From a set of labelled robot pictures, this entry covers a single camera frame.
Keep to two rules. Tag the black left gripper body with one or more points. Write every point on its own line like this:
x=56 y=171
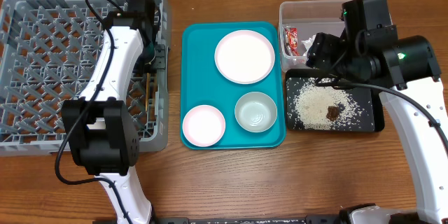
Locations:
x=147 y=61

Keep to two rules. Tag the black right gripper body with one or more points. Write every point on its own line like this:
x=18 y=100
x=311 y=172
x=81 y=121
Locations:
x=339 y=59

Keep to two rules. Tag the wooden chopstick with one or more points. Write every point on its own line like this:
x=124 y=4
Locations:
x=152 y=88
x=148 y=81

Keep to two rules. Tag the white napkin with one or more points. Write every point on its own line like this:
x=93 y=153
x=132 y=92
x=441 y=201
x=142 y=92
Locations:
x=306 y=45

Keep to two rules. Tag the red snack wrapper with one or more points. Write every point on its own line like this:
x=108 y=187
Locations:
x=291 y=41

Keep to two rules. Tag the white rice grains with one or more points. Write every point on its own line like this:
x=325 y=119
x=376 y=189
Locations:
x=311 y=105

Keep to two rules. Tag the brown food scrap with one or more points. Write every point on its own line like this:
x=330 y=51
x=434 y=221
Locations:
x=333 y=113

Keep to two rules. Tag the small pink saucer plate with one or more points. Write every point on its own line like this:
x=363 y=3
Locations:
x=203 y=126

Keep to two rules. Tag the large white round plate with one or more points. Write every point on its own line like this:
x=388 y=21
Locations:
x=244 y=57

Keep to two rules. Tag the grey-green ceramic bowl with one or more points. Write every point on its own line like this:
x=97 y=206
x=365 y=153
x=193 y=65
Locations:
x=255 y=112

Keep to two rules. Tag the white ceramic cup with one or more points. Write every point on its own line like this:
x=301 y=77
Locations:
x=98 y=124

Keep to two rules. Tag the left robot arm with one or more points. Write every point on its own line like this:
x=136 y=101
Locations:
x=100 y=131

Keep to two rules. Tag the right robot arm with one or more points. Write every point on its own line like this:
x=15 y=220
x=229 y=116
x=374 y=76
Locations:
x=406 y=75

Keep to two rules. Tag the clear plastic waste bin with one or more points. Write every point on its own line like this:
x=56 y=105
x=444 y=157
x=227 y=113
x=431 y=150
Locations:
x=312 y=17

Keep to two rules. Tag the black rectangular tray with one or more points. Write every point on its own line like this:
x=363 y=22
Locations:
x=364 y=119

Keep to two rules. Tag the teal plastic tray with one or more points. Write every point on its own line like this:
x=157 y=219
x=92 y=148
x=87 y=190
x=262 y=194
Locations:
x=202 y=84

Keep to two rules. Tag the grey plastic dish rack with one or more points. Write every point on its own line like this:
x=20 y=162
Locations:
x=49 y=49

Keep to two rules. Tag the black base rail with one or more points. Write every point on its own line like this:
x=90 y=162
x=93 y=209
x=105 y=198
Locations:
x=245 y=220

